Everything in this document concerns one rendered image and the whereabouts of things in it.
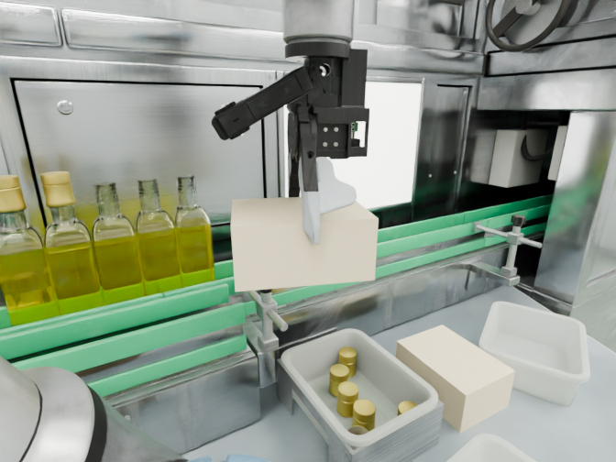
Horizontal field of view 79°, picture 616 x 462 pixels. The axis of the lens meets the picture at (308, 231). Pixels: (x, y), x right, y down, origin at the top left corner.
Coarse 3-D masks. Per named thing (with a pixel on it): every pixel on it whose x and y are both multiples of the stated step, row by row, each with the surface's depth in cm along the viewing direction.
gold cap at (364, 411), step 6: (360, 402) 58; (366, 402) 58; (372, 402) 58; (354, 408) 57; (360, 408) 57; (366, 408) 57; (372, 408) 57; (354, 414) 57; (360, 414) 55; (366, 414) 55; (372, 414) 56; (354, 420) 57; (360, 420) 56; (366, 420) 55; (372, 420) 56; (366, 426) 56; (372, 426) 56
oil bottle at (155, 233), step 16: (144, 224) 57; (160, 224) 58; (144, 240) 57; (160, 240) 58; (144, 256) 58; (160, 256) 59; (176, 256) 60; (144, 272) 59; (160, 272) 60; (176, 272) 61; (144, 288) 61; (160, 288) 60; (176, 288) 62
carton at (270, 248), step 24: (240, 216) 42; (264, 216) 42; (288, 216) 42; (336, 216) 42; (360, 216) 42; (240, 240) 39; (264, 240) 40; (288, 240) 40; (336, 240) 41; (360, 240) 42; (240, 264) 40; (264, 264) 40; (288, 264) 41; (312, 264) 41; (336, 264) 42; (360, 264) 42; (240, 288) 41; (264, 288) 41
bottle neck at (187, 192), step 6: (180, 180) 59; (186, 180) 59; (192, 180) 60; (180, 186) 59; (186, 186) 59; (192, 186) 60; (180, 192) 60; (186, 192) 60; (192, 192) 60; (180, 198) 60; (186, 198) 60; (192, 198) 60; (180, 204) 61; (186, 204) 60; (192, 204) 61
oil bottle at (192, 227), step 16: (176, 208) 61; (192, 208) 61; (176, 224) 59; (192, 224) 60; (208, 224) 61; (176, 240) 61; (192, 240) 61; (208, 240) 62; (192, 256) 62; (208, 256) 63; (192, 272) 62; (208, 272) 64
